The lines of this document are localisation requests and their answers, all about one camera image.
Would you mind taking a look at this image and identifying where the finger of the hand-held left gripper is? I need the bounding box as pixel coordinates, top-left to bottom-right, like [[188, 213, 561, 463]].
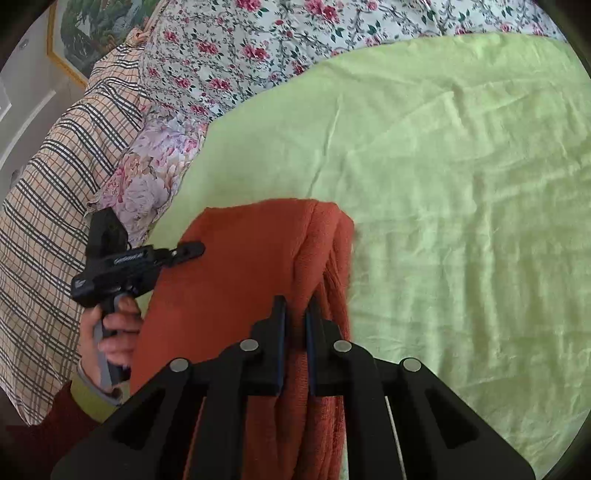
[[167, 241, 206, 269]]

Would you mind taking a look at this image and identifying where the orange knit sweater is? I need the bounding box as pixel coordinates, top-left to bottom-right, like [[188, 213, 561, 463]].
[[129, 198, 356, 480]]

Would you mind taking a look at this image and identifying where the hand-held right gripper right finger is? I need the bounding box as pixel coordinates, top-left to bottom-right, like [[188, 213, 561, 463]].
[[305, 295, 536, 480]]

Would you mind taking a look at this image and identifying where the red rose floral quilt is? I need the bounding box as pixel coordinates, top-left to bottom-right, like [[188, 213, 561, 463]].
[[139, 0, 568, 125]]

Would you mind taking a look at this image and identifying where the light green bed sheet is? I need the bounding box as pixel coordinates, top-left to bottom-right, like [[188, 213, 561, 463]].
[[134, 32, 591, 476]]

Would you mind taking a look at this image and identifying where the plaid checked blanket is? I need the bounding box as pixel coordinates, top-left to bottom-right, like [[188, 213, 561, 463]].
[[0, 28, 158, 425]]

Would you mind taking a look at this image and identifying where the pale pink floral pillow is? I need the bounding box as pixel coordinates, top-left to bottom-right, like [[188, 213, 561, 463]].
[[85, 113, 208, 247]]

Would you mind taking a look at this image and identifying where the person's left hand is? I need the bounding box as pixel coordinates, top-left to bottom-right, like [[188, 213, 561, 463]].
[[79, 295, 142, 394]]

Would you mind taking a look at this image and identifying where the yellow framed wall picture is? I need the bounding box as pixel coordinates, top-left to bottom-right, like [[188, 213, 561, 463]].
[[46, 0, 162, 90]]

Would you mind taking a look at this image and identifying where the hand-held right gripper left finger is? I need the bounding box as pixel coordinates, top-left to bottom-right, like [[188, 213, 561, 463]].
[[50, 295, 289, 480]]

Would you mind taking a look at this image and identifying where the person's left forearm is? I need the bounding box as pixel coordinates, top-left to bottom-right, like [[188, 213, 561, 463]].
[[0, 360, 134, 480]]

